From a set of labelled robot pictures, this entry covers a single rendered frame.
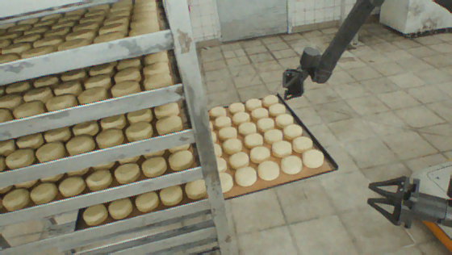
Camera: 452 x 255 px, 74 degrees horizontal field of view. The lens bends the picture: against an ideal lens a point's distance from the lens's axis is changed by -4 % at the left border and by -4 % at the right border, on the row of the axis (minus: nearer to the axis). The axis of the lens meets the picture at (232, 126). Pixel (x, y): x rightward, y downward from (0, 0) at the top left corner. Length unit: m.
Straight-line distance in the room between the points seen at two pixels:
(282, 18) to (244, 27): 0.57
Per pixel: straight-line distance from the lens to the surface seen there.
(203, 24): 4.57
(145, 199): 0.73
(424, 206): 0.76
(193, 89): 0.49
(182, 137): 0.57
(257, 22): 4.71
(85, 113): 0.55
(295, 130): 0.85
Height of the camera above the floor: 1.46
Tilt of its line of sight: 33 degrees down
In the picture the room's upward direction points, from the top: 8 degrees counter-clockwise
